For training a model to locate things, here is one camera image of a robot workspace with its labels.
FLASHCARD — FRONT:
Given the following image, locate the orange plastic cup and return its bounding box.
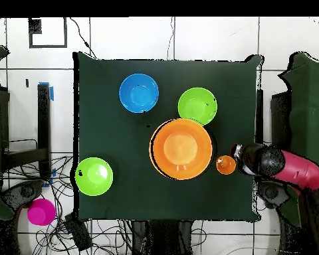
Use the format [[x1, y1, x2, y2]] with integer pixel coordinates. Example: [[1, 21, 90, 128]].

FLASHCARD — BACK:
[[215, 155, 237, 175]]

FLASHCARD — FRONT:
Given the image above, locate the pink plastic cup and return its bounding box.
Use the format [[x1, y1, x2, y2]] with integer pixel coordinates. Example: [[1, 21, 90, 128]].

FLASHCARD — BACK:
[[27, 198, 56, 226]]

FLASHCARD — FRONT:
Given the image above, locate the black power strip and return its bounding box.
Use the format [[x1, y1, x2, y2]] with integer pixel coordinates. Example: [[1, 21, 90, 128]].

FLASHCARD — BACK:
[[63, 213, 93, 252]]

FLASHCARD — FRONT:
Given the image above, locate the tangle of black cables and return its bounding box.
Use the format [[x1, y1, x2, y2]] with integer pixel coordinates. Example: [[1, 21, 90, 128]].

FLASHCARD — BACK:
[[2, 155, 134, 255]]

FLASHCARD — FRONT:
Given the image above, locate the blue plastic bowl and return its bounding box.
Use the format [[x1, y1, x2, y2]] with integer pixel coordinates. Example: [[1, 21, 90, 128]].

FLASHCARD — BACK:
[[118, 73, 160, 114]]

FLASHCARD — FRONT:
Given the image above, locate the black cable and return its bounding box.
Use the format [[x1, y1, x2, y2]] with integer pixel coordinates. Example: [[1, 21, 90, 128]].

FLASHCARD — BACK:
[[68, 17, 98, 60]]

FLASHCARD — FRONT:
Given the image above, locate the black box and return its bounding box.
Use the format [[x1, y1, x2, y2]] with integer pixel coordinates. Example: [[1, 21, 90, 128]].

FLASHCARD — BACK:
[[270, 91, 292, 149], [0, 87, 11, 149]]

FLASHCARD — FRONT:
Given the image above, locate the dark square floor frame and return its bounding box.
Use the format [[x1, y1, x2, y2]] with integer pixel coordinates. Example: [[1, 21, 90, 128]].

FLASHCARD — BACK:
[[28, 17, 68, 49]]

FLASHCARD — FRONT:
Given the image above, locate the large orange plastic bowl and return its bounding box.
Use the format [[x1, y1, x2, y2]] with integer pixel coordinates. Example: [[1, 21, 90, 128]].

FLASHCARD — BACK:
[[148, 118, 214, 181]]

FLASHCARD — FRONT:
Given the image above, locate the green plastic bowl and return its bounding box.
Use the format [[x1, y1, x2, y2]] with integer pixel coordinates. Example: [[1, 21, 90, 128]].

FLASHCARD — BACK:
[[177, 87, 218, 126], [74, 157, 114, 197]]

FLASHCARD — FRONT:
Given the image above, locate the black stand with blue tape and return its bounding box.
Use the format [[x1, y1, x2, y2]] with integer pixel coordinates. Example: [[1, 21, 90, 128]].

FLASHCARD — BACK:
[[1, 82, 54, 181]]

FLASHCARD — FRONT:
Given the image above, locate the dark green tablecloth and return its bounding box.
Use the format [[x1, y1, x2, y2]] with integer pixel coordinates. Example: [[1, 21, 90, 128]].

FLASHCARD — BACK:
[[72, 51, 264, 223]]

